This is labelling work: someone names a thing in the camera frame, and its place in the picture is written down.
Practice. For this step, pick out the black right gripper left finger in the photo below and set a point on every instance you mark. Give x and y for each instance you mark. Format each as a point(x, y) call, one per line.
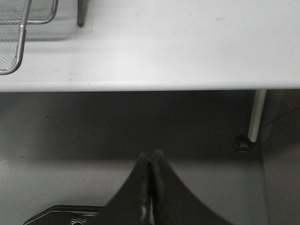
point(131, 204)

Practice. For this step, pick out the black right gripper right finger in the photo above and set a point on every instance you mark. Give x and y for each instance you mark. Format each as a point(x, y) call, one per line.
point(173, 202)

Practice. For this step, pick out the mesh tray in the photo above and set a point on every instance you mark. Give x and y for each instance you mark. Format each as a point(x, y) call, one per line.
point(42, 11)
point(13, 20)

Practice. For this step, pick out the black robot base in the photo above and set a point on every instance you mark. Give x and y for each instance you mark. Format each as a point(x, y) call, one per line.
point(64, 215)

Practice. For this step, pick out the black table caster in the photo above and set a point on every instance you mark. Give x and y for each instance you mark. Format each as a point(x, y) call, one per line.
point(243, 144)

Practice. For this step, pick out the white table leg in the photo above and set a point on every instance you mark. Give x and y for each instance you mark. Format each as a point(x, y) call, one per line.
point(256, 115)

